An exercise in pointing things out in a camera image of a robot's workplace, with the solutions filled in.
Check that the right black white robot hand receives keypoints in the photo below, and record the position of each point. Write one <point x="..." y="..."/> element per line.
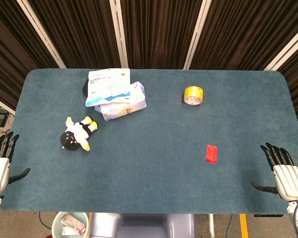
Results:
<point x="288" y="178"/>

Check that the small red packet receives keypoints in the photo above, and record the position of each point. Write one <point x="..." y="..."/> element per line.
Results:
<point x="211" y="153"/>

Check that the pale round bucket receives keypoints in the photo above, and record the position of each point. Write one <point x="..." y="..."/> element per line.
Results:
<point x="55" y="225"/>

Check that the black white penguin plush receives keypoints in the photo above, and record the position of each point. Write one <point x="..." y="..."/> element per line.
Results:
<point x="75" y="131"/>

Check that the floral patterned box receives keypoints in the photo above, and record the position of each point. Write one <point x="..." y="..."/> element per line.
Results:
<point x="73" y="223"/>

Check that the white table leg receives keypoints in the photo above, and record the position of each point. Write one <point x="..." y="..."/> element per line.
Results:
<point x="211" y="225"/>

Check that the dark brown pleated curtain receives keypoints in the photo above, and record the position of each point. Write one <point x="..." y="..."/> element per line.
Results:
<point x="10" y="54"/>
<point x="159" y="32"/>
<point x="82" y="32"/>
<point x="243" y="32"/>

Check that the yellow packing tape roll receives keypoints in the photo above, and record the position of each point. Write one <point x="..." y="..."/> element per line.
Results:
<point x="194" y="93"/>

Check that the blue felt table cover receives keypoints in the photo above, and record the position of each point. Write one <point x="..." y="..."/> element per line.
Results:
<point x="151" y="161"/>

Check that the white blue plastic bag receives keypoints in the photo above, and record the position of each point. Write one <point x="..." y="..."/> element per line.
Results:
<point x="106" y="84"/>

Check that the purple tissue pack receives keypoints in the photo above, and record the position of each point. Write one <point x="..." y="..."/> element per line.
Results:
<point x="129" y="105"/>

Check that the lilac robot torso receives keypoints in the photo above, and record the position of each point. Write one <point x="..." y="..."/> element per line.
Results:
<point x="144" y="225"/>

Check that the white partition post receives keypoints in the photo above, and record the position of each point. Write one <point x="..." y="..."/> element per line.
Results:
<point x="43" y="37"/>
<point x="119" y="34"/>
<point x="196" y="37"/>
<point x="288" y="49"/>

